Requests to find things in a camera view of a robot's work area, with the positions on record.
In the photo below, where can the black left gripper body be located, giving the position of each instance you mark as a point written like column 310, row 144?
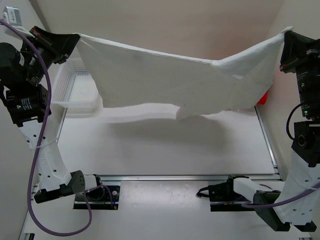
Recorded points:
column 46, row 49

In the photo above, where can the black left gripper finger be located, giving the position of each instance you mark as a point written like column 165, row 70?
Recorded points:
column 65, row 50
column 54, row 38

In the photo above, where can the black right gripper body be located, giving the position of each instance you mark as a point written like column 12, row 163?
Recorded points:
column 308, row 61

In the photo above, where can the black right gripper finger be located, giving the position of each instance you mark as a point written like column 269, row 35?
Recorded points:
column 288, row 52
column 303, row 43

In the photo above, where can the white t shirt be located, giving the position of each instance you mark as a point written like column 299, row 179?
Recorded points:
column 127, row 75

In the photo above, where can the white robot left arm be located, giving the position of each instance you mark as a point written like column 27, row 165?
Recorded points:
column 27, row 101

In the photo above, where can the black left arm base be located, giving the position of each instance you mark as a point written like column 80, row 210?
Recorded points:
column 102, row 199

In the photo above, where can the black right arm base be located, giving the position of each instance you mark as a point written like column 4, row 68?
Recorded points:
column 222, row 196

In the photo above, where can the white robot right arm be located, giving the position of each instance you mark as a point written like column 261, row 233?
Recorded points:
column 293, row 206

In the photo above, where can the white plastic basket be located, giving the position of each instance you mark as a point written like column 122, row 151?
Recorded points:
column 74, row 87

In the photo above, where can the red folded t shirt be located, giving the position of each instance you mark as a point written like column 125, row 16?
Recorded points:
column 263, row 99

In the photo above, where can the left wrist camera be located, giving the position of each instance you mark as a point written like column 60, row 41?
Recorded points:
column 12, row 16

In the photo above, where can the aluminium table rail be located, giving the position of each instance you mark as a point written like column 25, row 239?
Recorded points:
column 118, row 178

